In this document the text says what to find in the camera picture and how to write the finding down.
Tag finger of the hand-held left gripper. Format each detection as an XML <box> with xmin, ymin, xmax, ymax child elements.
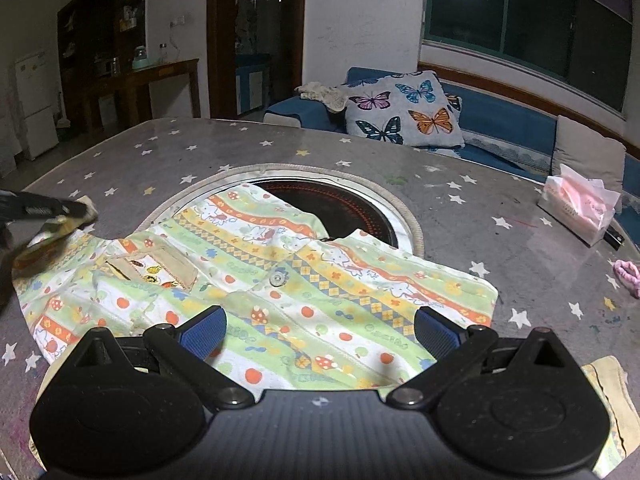
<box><xmin>0</xmin><ymin>189</ymin><xmax>90</xmax><ymax>224</ymax></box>
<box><xmin>0</xmin><ymin>230</ymin><xmax>22</xmax><ymax>313</ymax></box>

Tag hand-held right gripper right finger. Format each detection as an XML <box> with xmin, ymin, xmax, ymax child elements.
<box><xmin>386</xmin><ymin>305</ymin><xmax>576</xmax><ymax>409</ymax></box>

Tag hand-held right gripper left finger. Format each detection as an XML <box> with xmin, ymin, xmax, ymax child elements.
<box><xmin>65</xmin><ymin>305</ymin><xmax>256</xmax><ymax>409</ymax></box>

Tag patterned children's shirt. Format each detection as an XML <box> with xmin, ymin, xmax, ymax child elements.
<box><xmin>12</xmin><ymin>182</ymin><xmax>501</xmax><ymax>396</ymax></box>

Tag white refrigerator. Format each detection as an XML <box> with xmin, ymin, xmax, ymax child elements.
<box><xmin>12</xmin><ymin>51</ymin><xmax>58</xmax><ymax>158</ymax></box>

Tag round built-in table cooker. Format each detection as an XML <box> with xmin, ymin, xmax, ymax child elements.
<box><xmin>142</xmin><ymin>162</ymin><xmax>426</xmax><ymax>261</ymax></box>

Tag wooden console table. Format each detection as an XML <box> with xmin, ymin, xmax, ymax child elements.
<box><xmin>80</xmin><ymin>58</ymin><xmax>201</xmax><ymax>133</ymax></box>

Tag pale yellow cloth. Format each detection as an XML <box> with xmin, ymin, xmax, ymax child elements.
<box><xmin>580</xmin><ymin>355</ymin><xmax>632</xmax><ymax>478</ymax></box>

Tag pink tissue pack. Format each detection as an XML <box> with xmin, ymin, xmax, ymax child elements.
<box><xmin>537</xmin><ymin>164</ymin><xmax>623</xmax><ymax>247</ymax></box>

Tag dark wooden shelf cabinet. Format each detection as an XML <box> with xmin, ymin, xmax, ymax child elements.
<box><xmin>56</xmin><ymin>0</ymin><xmax>148</xmax><ymax>131</ymax></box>

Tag grey star tablecloth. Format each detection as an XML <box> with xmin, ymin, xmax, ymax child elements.
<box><xmin>0</xmin><ymin>117</ymin><xmax>640</xmax><ymax>480</ymax></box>

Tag blue sofa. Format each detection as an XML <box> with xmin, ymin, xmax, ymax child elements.
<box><xmin>263</xmin><ymin>66</ymin><xmax>640</xmax><ymax>196</ymax></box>

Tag butterfly print pillow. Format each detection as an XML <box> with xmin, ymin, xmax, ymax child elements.
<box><xmin>340</xmin><ymin>70</ymin><xmax>466</xmax><ymax>148</ymax></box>

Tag beige cushion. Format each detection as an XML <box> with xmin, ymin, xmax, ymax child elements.
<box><xmin>551</xmin><ymin>115</ymin><xmax>627</xmax><ymax>193</ymax></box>

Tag blue cabinet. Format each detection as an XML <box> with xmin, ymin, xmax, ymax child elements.
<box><xmin>235</xmin><ymin>54</ymin><xmax>273</xmax><ymax>115</ymax></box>

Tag white crumpled cloth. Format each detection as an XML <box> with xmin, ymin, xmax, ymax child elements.
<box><xmin>295</xmin><ymin>81</ymin><xmax>348</xmax><ymax>112</ymax></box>

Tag green framed window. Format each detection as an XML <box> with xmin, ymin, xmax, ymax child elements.
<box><xmin>422</xmin><ymin>0</ymin><xmax>640</xmax><ymax>121</ymax></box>

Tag pink hair tie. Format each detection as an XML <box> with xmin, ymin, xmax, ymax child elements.
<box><xmin>614</xmin><ymin>259</ymin><xmax>640</xmax><ymax>300</ymax></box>

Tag dark wooden door frame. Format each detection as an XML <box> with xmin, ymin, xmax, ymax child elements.
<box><xmin>206</xmin><ymin>0</ymin><xmax>307</xmax><ymax>120</ymax></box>

